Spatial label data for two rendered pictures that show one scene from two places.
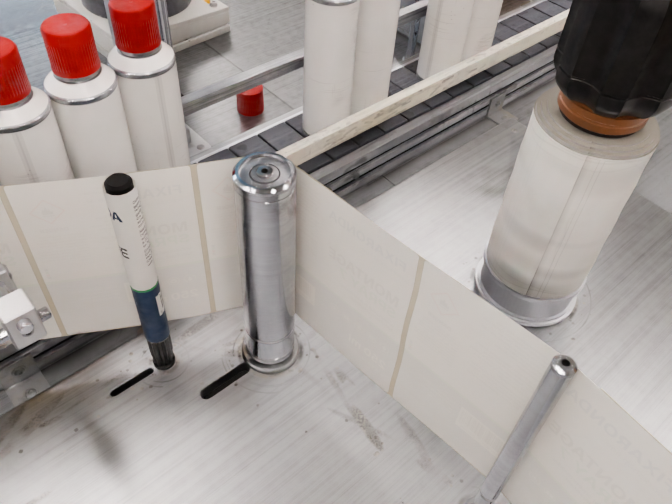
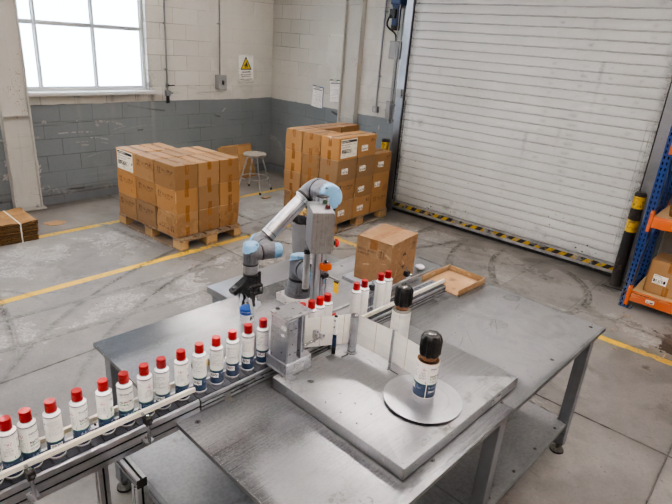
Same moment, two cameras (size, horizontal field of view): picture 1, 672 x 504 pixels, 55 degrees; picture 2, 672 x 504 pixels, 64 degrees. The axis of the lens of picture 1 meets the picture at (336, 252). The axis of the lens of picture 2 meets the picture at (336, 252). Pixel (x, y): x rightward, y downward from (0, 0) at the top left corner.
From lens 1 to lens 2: 197 cm
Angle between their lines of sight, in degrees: 26
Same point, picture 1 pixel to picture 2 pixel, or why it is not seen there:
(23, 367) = not seen: hidden behind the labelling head
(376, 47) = (364, 302)
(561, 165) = (396, 315)
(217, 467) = (346, 364)
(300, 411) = (358, 359)
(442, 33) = (377, 299)
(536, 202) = (394, 322)
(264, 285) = (353, 333)
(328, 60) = (355, 304)
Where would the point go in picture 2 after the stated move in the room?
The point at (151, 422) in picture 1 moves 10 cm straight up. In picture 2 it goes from (334, 360) to (335, 339)
